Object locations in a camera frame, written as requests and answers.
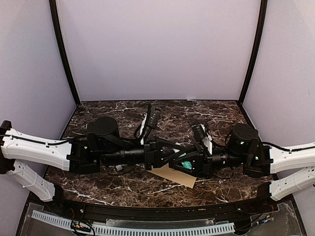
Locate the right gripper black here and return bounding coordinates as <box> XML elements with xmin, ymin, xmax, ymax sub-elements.
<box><xmin>168</xmin><ymin>143</ymin><xmax>246</xmax><ymax>180</ymax></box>

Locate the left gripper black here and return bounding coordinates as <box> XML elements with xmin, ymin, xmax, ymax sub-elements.
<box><xmin>100</xmin><ymin>136</ymin><xmax>187</xmax><ymax>172</ymax></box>

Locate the green white glue stick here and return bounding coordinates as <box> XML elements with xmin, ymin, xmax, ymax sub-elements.
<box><xmin>171</xmin><ymin>152</ymin><xmax>192</xmax><ymax>170</ymax></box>

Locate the brown paper envelope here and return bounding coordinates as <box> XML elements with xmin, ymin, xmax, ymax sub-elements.
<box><xmin>149</xmin><ymin>165</ymin><xmax>196</xmax><ymax>188</ymax></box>

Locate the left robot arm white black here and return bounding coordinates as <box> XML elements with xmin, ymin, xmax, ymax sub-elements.
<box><xmin>0</xmin><ymin>117</ymin><xmax>185</xmax><ymax>214</ymax></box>

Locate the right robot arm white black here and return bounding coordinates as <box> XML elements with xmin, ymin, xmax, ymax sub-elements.
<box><xmin>168</xmin><ymin>122</ymin><xmax>315</xmax><ymax>213</ymax></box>

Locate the white slotted cable duct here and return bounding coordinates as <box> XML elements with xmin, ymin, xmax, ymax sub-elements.
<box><xmin>31</xmin><ymin>210</ymin><xmax>235</xmax><ymax>236</ymax></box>

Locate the black front table rail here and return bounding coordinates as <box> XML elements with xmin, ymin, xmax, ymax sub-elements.
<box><xmin>64</xmin><ymin>198</ymin><xmax>278</xmax><ymax>221</ymax></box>

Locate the black frame post left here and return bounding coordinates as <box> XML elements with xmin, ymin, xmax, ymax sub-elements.
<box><xmin>49</xmin><ymin>0</ymin><xmax>81</xmax><ymax>106</ymax></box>

